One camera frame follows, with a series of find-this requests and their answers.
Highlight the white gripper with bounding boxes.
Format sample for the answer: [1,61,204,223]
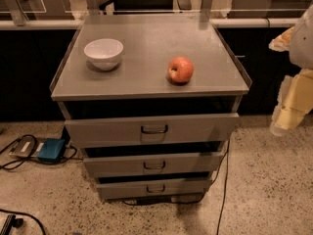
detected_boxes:
[269,26,313,136]

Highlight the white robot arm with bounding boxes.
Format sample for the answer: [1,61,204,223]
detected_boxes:
[269,5,313,136]

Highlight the grey top drawer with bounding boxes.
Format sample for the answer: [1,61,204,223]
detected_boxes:
[66,113,239,148]

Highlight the grey metal drawer cabinet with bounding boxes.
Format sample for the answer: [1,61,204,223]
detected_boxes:
[51,14,251,204]

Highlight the grey background desk right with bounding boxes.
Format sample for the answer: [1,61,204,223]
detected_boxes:
[228,0,313,19]

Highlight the red apple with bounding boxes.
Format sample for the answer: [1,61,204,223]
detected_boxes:
[167,57,194,83]

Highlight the white ceramic bowl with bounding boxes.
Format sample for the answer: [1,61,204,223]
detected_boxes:
[84,38,124,71]

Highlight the blue box device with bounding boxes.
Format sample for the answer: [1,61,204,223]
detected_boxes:
[37,139,66,163]

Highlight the silver flat device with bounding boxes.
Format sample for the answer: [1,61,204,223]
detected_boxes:
[9,137,44,158]

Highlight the black power strip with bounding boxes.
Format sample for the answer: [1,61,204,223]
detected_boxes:
[0,214,23,235]

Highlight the black cable left floor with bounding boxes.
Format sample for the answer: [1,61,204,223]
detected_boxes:
[0,134,79,171]

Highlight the glass partition rail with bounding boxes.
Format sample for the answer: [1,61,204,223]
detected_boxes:
[0,0,298,29]

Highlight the black cable bottom left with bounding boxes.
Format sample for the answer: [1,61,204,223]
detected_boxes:
[0,208,47,235]

